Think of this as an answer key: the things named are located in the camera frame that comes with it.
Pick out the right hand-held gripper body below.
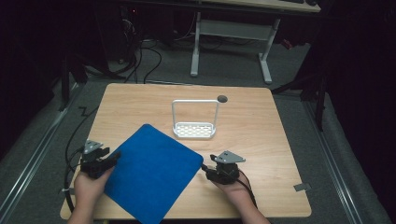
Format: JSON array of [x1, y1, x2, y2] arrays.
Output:
[[205, 150, 247, 186]]

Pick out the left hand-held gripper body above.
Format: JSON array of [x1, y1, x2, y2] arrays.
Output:
[[79, 139, 110, 180]]

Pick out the blue cloth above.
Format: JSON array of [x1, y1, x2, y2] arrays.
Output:
[[103, 123, 205, 224]]

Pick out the person's right hand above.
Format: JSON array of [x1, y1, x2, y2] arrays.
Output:
[[211, 172, 253, 210]]

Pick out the person's left hand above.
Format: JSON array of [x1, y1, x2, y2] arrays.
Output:
[[73, 166, 115, 212]]

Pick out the grey tape piece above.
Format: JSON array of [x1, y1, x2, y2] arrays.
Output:
[[293, 182, 312, 192]]

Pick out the black metal stand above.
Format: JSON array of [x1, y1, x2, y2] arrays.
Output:
[[58, 50, 89, 113], [270, 69, 329, 133]]

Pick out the dark computer tower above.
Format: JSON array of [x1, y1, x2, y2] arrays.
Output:
[[119, 5, 142, 63]]

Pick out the white-legged desk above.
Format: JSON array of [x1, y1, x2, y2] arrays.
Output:
[[174, 0, 322, 85]]

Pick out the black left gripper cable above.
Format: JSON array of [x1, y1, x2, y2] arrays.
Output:
[[63, 105, 100, 214]]

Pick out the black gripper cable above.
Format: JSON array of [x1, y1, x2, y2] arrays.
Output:
[[237, 169, 260, 209], [63, 105, 100, 214]]

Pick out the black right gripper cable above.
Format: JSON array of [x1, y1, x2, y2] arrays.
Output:
[[237, 169, 260, 209]]

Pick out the white rack with handle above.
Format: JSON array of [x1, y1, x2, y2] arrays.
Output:
[[171, 99, 220, 141]]

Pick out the metal floor rail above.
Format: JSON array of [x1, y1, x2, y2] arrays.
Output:
[[0, 83, 80, 217], [302, 100, 364, 224]]

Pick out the black floor cables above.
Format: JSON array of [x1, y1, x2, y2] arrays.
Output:
[[87, 38, 163, 85]]

